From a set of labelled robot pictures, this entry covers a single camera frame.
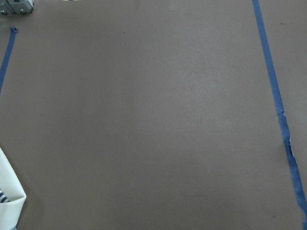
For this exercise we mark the striped polo shirt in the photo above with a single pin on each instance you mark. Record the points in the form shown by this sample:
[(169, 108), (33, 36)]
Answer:
[(12, 195)]

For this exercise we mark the aluminium frame post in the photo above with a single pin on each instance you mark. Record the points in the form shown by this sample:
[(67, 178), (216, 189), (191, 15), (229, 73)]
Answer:
[(16, 6)]

